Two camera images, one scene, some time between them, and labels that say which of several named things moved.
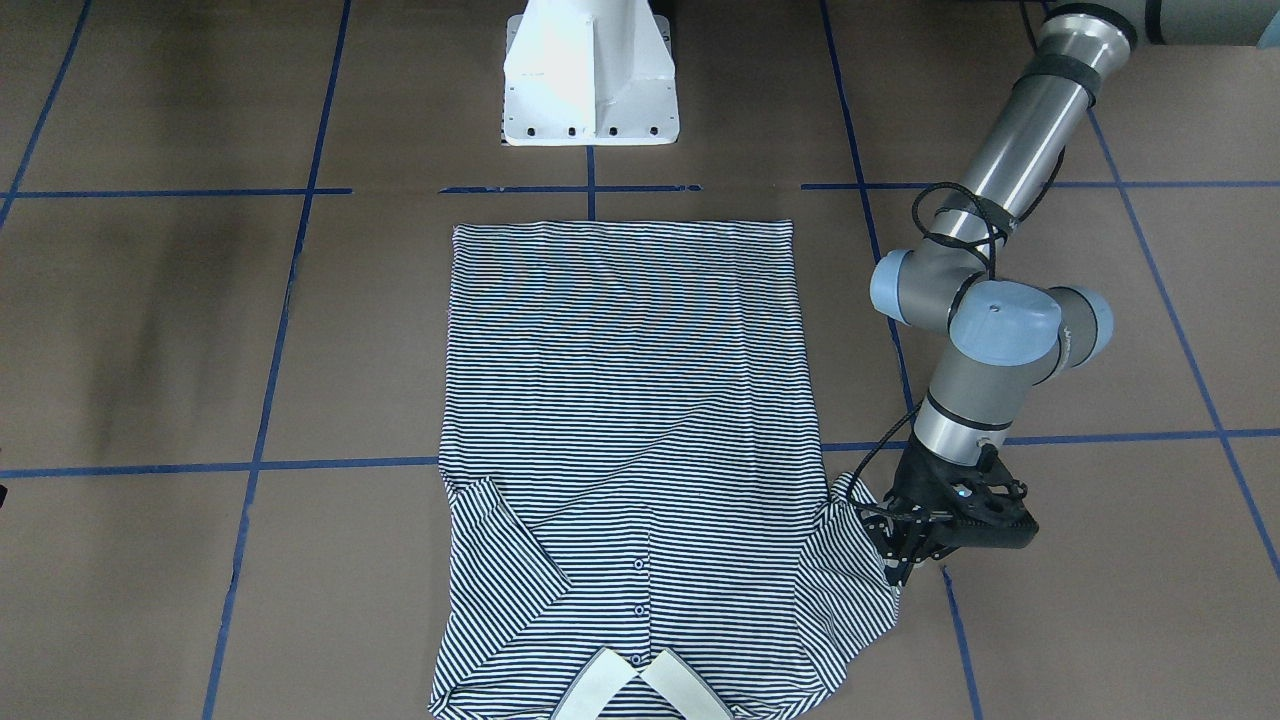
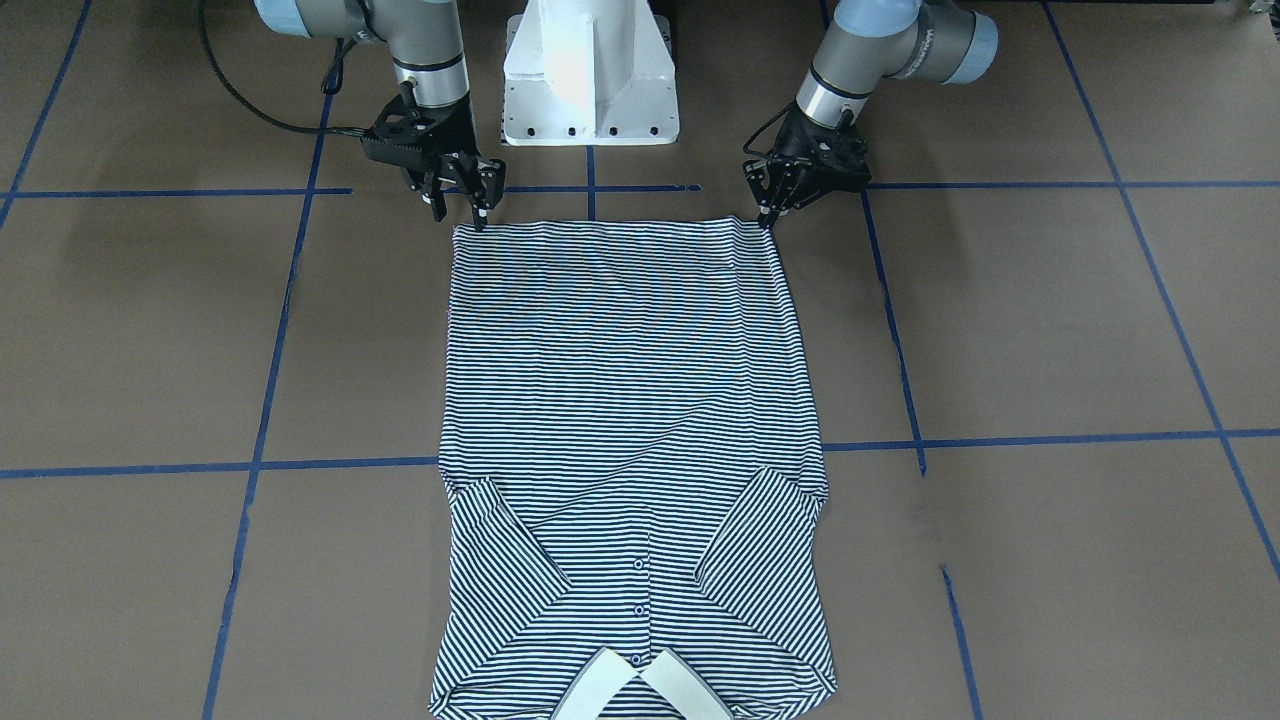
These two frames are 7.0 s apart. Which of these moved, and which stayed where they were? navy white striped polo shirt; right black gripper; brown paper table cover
Moved: right black gripper
Stayed: navy white striped polo shirt; brown paper table cover
